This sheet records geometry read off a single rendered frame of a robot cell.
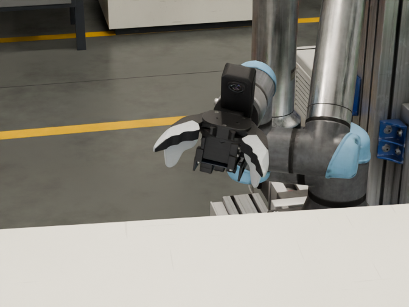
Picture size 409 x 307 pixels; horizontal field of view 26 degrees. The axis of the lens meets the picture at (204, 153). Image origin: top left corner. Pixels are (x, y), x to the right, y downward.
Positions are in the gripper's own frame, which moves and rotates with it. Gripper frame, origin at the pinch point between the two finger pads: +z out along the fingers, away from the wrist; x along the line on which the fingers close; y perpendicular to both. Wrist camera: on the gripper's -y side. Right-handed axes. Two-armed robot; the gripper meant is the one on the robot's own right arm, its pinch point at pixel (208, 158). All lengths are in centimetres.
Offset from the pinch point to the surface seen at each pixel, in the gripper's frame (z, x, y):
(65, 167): -260, 114, 163
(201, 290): 42.6, -8.3, -10.6
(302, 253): 35.0, -15.5, -11.6
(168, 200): -241, 56, 155
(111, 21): -456, 158, 157
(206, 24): -491, 98, 158
